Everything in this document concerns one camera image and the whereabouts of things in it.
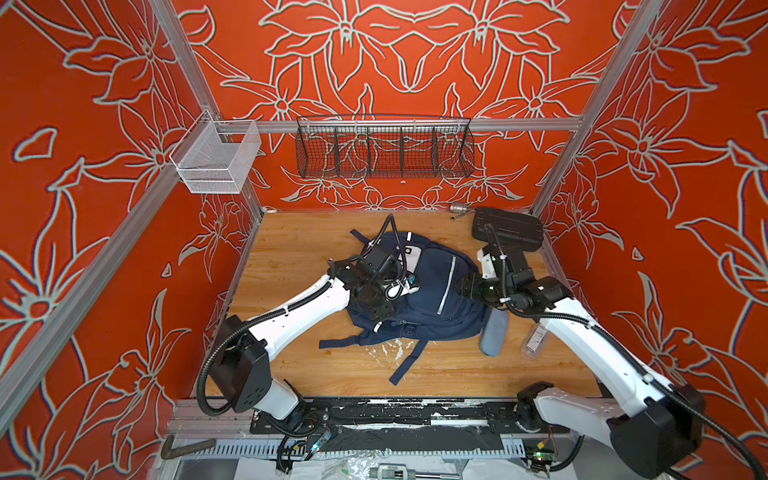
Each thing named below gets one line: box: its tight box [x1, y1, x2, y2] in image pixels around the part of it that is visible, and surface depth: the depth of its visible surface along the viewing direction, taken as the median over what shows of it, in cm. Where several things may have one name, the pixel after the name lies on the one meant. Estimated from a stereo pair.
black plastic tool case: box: [472, 207, 544, 252], surface depth 108 cm
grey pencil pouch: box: [480, 307, 509, 358], surface depth 86 cm
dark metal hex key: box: [161, 434, 217, 460], surface depth 71 cm
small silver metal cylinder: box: [450, 202, 471, 214], surface depth 120 cm
